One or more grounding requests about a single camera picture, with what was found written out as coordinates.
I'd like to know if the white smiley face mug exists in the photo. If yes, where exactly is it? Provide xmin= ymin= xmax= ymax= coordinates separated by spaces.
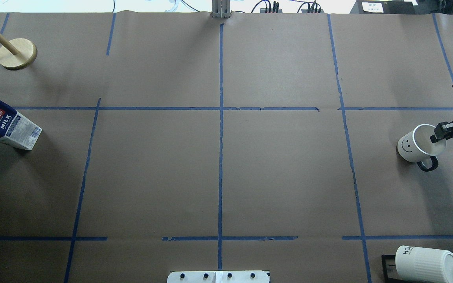
xmin=396 ymin=124 xmax=446 ymax=172

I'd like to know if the blue white milk carton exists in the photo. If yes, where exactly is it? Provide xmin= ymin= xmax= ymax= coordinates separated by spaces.
xmin=0 ymin=100 xmax=42 ymax=150

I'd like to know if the wooden mug tree stand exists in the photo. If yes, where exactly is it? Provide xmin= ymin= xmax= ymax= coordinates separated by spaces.
xmin=0 ymin=32 xmax=37 ymax=70

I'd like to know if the aluminium frame post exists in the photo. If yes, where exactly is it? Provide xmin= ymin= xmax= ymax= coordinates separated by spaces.
xmin=211 ymin=0 xmax=231 ymax=18

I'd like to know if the black box with label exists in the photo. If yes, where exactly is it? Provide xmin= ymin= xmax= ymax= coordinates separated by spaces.
xmin=349 ymin=0 xmax=416 ymax=15

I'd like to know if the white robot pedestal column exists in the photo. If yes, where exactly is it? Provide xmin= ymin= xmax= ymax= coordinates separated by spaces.
xmin=167 ymin=270 xmax=271 ymax=283

